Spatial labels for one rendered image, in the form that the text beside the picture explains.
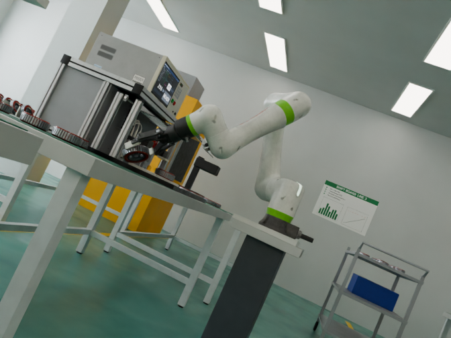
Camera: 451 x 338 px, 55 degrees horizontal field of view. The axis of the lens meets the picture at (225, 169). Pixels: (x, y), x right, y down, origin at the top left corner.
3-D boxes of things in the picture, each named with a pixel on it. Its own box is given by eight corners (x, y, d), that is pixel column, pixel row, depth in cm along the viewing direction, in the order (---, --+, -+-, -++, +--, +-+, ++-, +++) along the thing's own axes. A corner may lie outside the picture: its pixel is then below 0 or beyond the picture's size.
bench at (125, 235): (241, 286, 528) (266, 229, 534) (210, 308, 348) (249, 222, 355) (163, 247, 553) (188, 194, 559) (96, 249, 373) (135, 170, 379)
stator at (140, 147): (154, 158, 188) (153, 151, 189) (141, 149, 178) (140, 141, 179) (131, 166, 190) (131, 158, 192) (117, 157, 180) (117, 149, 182)
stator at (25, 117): (41, 129, 163) (45, 121, 164) (13, 117, 163) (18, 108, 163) (51, 133, 174) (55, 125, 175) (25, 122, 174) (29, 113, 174)
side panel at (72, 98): (81, 147, 198) (112, 84, 200) (78, 146, 195) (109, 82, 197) (32, 125, 204) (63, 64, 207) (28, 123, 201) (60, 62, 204)
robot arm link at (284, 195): (276, 218, 211) (290, 183, 213) (296, 226, 198) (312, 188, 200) (256, 209, 205) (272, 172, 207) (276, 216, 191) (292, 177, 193)
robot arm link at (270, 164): (269, 198, 225) (280, 94, 221) (288, 204, 211) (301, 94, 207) (248, 198, 219) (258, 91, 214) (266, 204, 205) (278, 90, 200)
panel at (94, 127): (137, 168, 260) (158, 123, 262) (83, 143, 195) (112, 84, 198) (135, 167, 260) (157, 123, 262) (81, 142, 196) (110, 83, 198)
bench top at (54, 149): (229, 221, 322) (232, 215, 323) (87, 176, 109) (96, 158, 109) (115, 168, 345) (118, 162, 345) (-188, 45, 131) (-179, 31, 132)
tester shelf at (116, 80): (180, 133, 260) (184, 126, 260) (139, 94, 194) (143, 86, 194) (119, 106, 270) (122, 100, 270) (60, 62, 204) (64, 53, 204)
